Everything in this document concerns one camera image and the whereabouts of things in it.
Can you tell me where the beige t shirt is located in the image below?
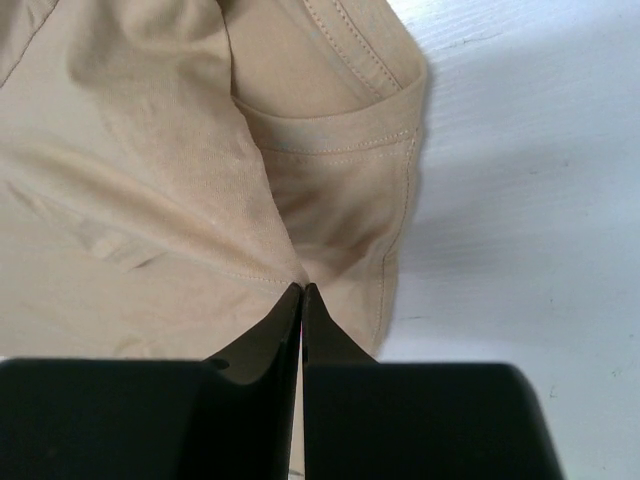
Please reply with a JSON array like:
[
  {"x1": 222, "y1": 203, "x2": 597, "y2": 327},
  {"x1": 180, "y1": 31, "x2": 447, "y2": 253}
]
[{"x1": 1, "y1": 1, "x2": 427, "y2": 358}]

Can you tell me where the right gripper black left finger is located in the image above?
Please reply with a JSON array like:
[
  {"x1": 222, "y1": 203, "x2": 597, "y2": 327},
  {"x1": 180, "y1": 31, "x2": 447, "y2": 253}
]
[{"x1": 1, "y1": 285, "x2": 303, "y2": 479}]

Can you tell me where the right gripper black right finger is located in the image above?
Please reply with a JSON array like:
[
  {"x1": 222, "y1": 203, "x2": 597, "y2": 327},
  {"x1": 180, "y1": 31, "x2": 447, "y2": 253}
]
[{"x1": 301, "y1": 285, "x2": 563, "y2": 479}]

